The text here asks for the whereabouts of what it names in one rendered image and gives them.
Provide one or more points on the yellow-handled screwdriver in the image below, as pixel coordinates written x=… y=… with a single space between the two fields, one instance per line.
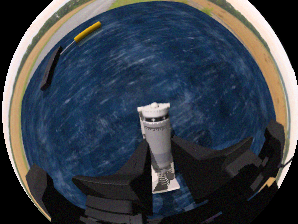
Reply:
x=86 y=32

